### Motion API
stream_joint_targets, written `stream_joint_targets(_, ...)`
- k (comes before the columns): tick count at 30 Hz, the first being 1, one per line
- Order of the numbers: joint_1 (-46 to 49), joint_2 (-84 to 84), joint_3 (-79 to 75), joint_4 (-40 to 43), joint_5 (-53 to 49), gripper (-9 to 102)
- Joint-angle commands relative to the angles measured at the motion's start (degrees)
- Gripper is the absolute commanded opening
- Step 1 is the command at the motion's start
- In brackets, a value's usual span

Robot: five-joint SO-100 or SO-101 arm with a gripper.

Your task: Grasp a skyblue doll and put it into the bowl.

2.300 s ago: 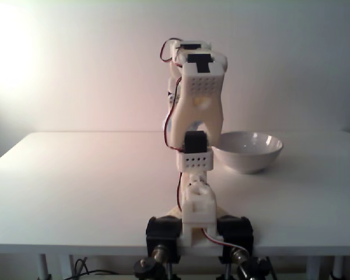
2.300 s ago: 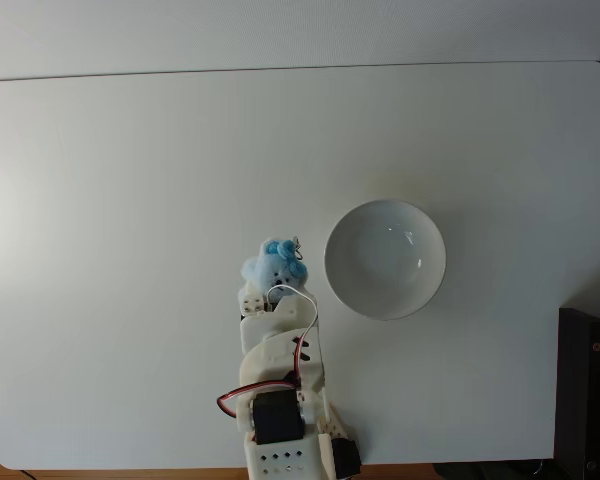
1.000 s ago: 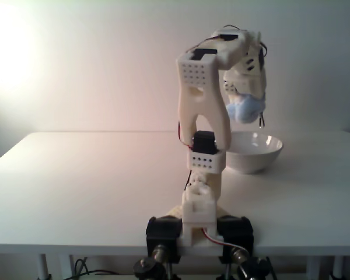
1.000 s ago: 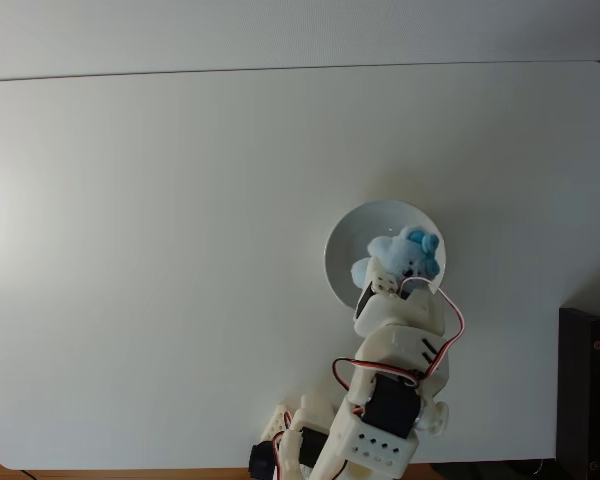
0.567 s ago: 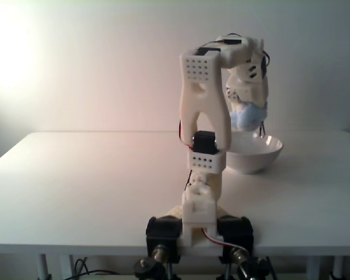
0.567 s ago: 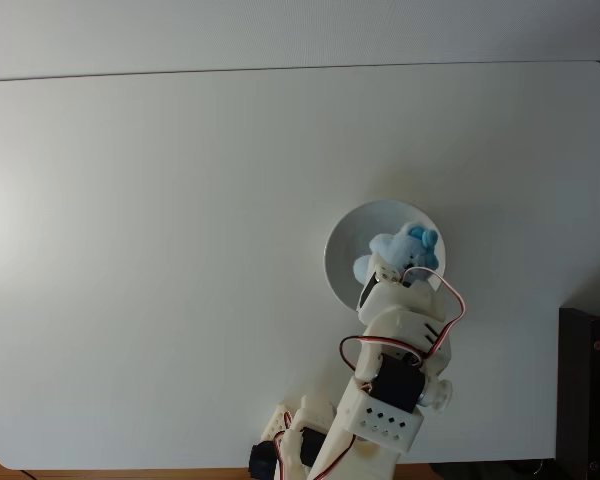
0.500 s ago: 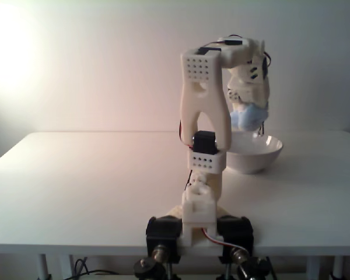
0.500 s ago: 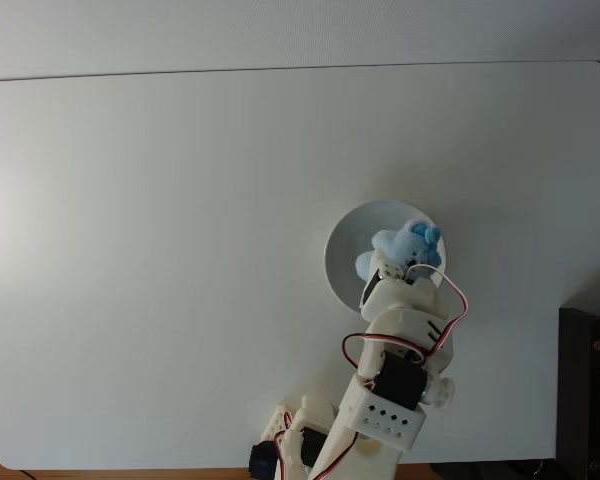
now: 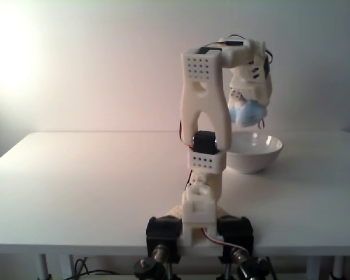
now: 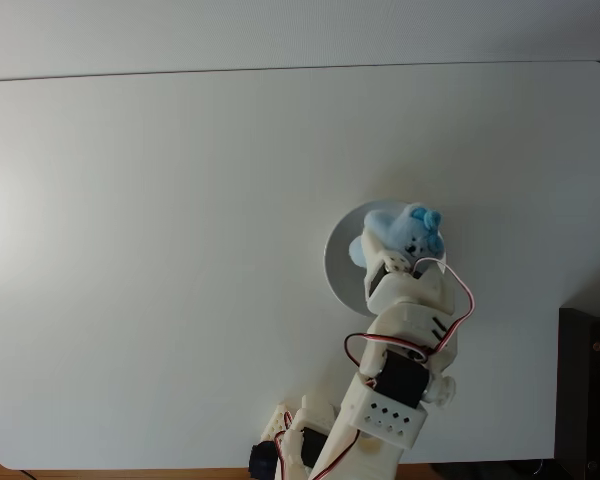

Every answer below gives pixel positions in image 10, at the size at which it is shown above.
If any skyblue plush doll with keychain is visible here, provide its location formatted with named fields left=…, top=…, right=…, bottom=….
left=348, top=202, right=446, bottom=271

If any white ceramic bowl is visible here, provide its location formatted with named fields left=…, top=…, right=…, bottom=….
left=323, top=198, right=449, bottom=317

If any black cabinet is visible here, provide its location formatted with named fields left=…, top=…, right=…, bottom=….
left=558, top=307, right=600, bottom=474

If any red white black wrist cable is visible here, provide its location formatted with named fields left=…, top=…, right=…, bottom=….
left=343, top=257, right=477, bottom=369

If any red black arm cable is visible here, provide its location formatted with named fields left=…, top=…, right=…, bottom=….
left=273, top=410, right=362, bottom=480

